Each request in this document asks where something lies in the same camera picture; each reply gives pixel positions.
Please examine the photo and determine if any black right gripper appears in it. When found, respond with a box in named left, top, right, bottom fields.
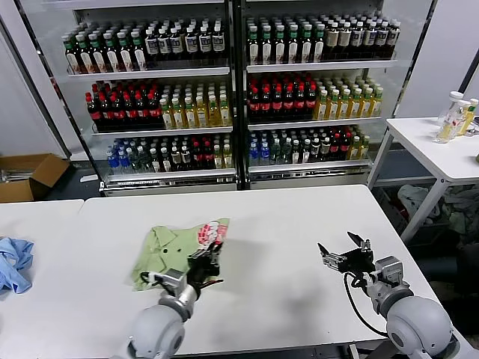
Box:
left=317, top=231, right=375, bottom=276

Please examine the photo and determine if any grey metal parts bundle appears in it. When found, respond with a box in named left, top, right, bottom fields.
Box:
left=0, top=168, right=33, bottom=183

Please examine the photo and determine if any white side table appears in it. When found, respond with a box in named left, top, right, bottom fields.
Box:
left=366, top=116, right=479, bottom=244

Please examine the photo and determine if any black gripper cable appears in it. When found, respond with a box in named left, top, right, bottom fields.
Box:
left=343, top=272, right=390, bottom=337
left=198, top=278, right=225, bottom=291

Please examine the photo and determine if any pale whitish cloth pile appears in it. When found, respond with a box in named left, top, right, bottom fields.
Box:
left=396, top=184, right=442, bottom=221

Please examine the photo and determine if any clear bottle red label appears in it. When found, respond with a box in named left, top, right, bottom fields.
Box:
left=435, top=90, right=464, bottom=144

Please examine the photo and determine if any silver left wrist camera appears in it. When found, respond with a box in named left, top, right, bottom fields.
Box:
left=153, top=269, right=188, bottom=295

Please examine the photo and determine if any light green shirt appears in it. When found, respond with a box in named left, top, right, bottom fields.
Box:
left=130, top=218, right=231, bottom=292

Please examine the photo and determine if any brown cardboard box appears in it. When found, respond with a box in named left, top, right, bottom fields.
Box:
left=0, top=152, right=71, bottom=203

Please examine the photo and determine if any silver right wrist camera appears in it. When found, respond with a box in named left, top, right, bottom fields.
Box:
left=373, top=256, right=405, bottom=289

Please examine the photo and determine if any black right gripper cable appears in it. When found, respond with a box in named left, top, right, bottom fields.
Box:
left=343, top=272, right=390, bottom=337

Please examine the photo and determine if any open beverage display cabinet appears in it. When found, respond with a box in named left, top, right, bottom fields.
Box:
left=16, top=0, right=437, bottom=197

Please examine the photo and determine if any dark drink bottle beige label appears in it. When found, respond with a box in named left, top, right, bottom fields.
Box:
left=326, top=22, right=340, bottom=61
left=338, top=22, right=353, bottom=61

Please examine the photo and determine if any dark drink bottle blue label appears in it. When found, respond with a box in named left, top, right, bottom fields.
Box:
left=169, top=27, right=184, bottom=61
left=198, top=25, right=213, bottom=61
left=351, top=22, right=364, bottom=60
left=376, top=20, right=389, bottom=59
left=156, top=28, right=171, bottom=62
left=388, top=20, right=401, bottom=59
left=144, top=28, right=159, bottom=63
left=211, top=25, right=225, bottom=60
left=183, top=26, right=198, bottom=61
left=363, top=21, right=377, bottom=60

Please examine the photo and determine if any light blue crumpled cloth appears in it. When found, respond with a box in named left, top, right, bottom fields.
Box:
left=0, top=235, right=35, bottom=295

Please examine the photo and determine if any pale green cloth pile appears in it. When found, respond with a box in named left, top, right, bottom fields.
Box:
left=441, top=185, right=479, bottom=236

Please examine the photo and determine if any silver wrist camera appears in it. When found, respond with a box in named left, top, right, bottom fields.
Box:
left=153, top=269, right=188, bottom=295
left=373, top=256, right=405, bottom=289

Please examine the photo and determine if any green cap red tea bottle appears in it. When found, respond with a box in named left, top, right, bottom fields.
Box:
left=103, top=31, right=120, bottom=73
left=287, top=24, right=301, bottom=64
left=313, top=23, right=326, bottom=63
left=89, top=32, right=106, bottom=73
left=274, top=24, right=287, bottom=64
left=301, top=23, right=314, bottom=64
left=116, top=31, right=134, bottom=72
left=247, top=25, right=261, bottom=65
left=260, top=25, right=274, bottom=65
left=64, top=34, right=79, bottom=74
left=76, top=33, right=93, bottom=74
left=130, top=30, right=147, bottom=71

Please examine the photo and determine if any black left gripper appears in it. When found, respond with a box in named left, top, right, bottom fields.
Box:
left=187, top=242, right=225, bottom=287

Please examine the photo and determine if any red cap cola bottle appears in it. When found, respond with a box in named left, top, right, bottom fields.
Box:
left=98, top=93, right=113, bottom=128
left=147, top=92, right=162, bottom=126
left=306, top=84, right=318, bottom=118
left=295, top=84, right=308, bottom=119
left=283, top=85, right=296, bottom=120
left=272, top=85, right=285, bottom=120
left=135, top=93, right=150, bottom=127
left=85, top=92, right=100, bottom=129
left=248, top=85, right=261, bottom=120
left=260, top=85, right=273, bottom=120
left=123, top=93, right=138, bottom=127
left=110, top=93, right=125, bottom=128

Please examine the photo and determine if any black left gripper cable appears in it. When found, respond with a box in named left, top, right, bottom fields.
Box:
left=198, top=278, right=225, bottom=291

